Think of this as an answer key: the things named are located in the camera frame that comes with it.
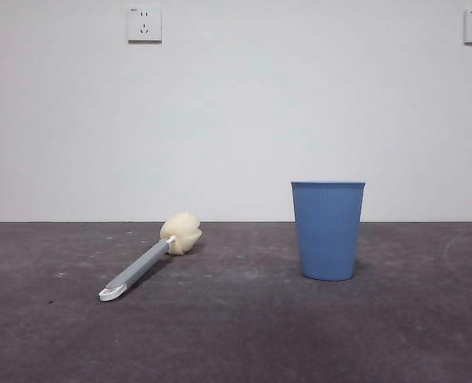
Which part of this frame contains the blue ribbed plastic cup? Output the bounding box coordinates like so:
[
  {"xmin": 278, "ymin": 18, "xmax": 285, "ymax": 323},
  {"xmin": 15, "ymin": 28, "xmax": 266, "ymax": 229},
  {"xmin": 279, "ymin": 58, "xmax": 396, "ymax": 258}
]
[{"xmin": 291, "ymin": 180, "xmax": 367, "ymax": 282}]

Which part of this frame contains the grey-handled sponge cup brush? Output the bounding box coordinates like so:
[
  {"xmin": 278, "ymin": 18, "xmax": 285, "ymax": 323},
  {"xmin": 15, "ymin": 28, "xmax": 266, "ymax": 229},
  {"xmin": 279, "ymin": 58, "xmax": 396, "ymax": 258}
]
[{"xmin": 97, "ymin": 212, "xmax": 202, "ymax": 303}]

